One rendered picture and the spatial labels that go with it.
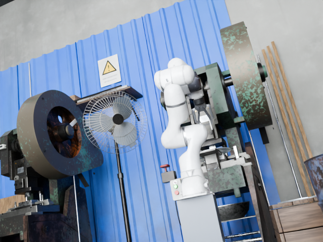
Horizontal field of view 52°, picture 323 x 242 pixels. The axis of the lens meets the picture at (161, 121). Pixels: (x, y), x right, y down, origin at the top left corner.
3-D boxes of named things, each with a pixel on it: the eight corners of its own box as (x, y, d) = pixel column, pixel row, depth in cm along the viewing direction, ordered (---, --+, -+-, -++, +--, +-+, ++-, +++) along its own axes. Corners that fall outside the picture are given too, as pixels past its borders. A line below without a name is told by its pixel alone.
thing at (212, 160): (220, 166, 216) (215, 147, 220) (200, 171, 220) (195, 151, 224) (226, 170, 239) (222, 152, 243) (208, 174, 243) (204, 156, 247)
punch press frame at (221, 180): (262, 240, 201) (214, 50, 242) (196, 251, 213) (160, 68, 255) (269, 231, 273) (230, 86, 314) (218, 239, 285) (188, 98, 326)
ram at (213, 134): (217, 137, 239) (209, 99, 248) (198, 141, 243) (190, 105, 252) (222, 141, 254) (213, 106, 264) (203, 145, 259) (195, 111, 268)
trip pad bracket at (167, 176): (178, 196, 225) (173, 168, 231) (165, 199, 228) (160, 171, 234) (180, 197, 230) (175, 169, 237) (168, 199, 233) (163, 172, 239)
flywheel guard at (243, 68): (271, 107, 203) (239, -2, 228) (226, 119, 211) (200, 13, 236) (276, 138, 296) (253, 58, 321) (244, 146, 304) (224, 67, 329)
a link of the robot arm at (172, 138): (186, 104, 166) (151, 112, 168) (196, 148, 175) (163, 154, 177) (185, 98, 176) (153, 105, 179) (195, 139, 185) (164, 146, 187)
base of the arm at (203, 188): (212, 192, 152) (205, 163, 157) (173, 200, 156) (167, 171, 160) (216, 195, 173) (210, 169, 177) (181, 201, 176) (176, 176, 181)
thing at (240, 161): (246, 164, 225) (244, 156, 227) (184, 178, 238) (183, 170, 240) (250, 169, 252) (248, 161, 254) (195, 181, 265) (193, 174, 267)
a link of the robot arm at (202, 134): (215, 164, 166) (204, 119, 173) (180, 172, 168) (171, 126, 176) (216, 167, 176) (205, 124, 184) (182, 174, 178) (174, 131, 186)
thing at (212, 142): (224, 144, 241) (222, 137, 243) (198, 151, 247) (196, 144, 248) (227, 148, 256) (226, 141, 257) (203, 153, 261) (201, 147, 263)
